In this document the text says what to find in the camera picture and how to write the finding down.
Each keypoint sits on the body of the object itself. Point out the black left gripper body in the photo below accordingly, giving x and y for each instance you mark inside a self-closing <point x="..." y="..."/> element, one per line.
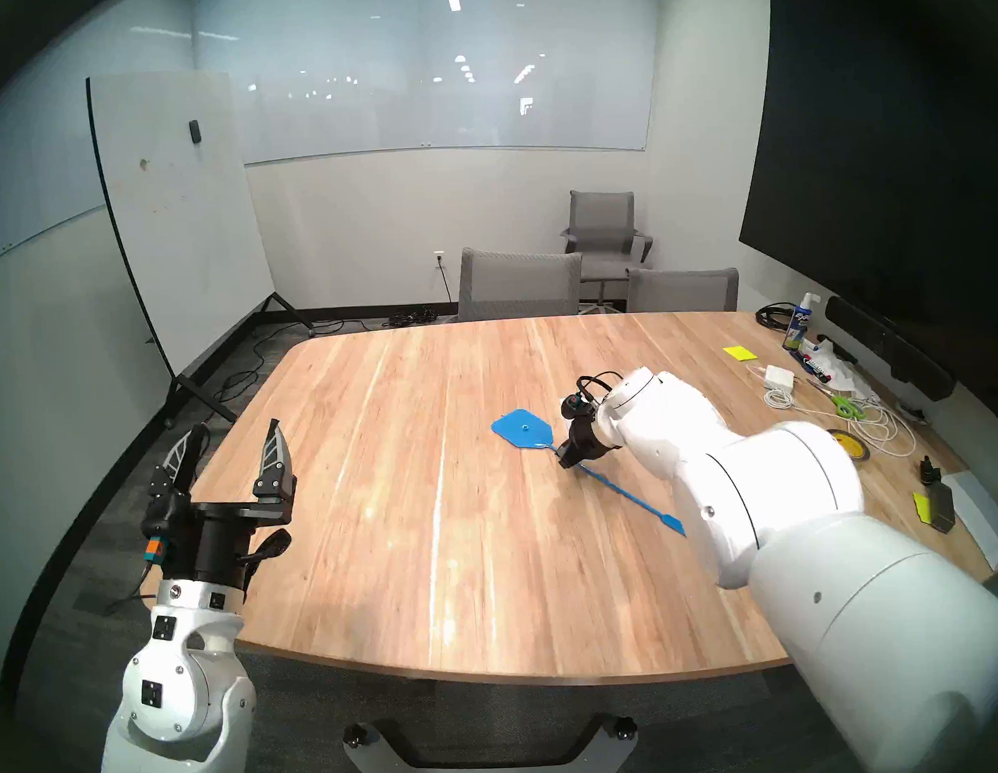
<point x="221" y="546"/>

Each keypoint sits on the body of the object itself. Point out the large black wall screen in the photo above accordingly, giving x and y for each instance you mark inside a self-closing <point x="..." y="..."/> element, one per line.
<point x="869" y="167"/>

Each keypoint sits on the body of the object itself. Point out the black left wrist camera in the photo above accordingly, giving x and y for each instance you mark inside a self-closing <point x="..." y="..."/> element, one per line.
<point x="165" y="520"/>

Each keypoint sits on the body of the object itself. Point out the rolling whiteboard on black stand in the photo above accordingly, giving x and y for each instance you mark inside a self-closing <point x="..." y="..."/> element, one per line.
<point x="178" y="222"/>

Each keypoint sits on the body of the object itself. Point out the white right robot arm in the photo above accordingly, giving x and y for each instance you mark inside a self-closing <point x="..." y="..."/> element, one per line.
<point x="847" y="622"/>

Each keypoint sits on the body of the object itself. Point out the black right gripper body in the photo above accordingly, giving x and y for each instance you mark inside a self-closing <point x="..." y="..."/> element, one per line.
<point x="592" y="437"/>

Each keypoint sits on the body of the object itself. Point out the black video sound bar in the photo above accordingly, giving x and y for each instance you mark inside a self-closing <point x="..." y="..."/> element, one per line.
<point x="885" y="344"/>

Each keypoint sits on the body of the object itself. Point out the red and blue marker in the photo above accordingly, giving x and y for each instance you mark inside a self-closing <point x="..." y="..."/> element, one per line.
<point x="815" y="366"/>

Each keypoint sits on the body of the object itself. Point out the crumpled white plastic bag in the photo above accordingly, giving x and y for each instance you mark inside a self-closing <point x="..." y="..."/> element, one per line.
<point x="849" y="374"/>

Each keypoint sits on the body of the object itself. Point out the yellow sticky note pad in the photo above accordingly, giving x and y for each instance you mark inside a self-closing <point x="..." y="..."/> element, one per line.
<point x="740" y="353"/>

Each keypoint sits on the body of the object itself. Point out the grey mesh chair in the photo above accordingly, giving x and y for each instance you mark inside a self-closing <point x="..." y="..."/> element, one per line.
<point x="683" y="293"/>
<point x="518" y="286"/>

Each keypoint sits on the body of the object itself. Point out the grey office chair with armrests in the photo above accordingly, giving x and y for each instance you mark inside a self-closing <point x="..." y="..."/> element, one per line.
<point x="601" y="220"/>

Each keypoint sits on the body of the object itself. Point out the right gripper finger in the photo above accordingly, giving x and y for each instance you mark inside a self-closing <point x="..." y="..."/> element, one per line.
<point x="571" y="460"/>
<point x="567" y="444"/>

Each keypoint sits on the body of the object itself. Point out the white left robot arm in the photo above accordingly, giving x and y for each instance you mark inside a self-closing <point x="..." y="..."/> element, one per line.
<point x="175" y="701"/>

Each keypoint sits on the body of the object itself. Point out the wide glass wall board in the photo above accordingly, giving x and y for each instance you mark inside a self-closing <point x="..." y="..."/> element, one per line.
<point x="454" y="103"/>

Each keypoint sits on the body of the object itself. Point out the yellow-green sticky note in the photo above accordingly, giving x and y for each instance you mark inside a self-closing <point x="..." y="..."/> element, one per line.
<point x="921" y="507"/>

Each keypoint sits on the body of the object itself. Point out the black and yellow tape roll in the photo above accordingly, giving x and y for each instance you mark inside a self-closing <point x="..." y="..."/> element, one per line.
<point x="863" y="450"/>

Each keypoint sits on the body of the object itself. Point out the blue plastic fly swatter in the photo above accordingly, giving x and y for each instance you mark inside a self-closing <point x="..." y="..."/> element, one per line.
<point x="521" y="428"/>

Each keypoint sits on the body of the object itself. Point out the whiteboard cleaner spray bottle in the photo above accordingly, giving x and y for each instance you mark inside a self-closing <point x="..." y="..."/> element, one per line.
<point x="797" y="327"/>

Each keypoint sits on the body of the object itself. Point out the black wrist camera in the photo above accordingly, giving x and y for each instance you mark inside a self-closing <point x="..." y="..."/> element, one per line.
<point x="165" y="520"/>
<point x="574" y="406"/>

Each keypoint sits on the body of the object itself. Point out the white power adapter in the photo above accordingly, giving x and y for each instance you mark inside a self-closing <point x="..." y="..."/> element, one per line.
<point x="780" y="377"/>

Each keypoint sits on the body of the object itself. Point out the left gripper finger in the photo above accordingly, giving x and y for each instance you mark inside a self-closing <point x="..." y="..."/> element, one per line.
<point x="276" y="470"/>
<point x="177" y="461"/>

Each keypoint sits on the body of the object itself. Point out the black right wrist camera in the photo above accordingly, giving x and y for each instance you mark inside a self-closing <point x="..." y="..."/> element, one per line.
<point x="574" y="406"/>

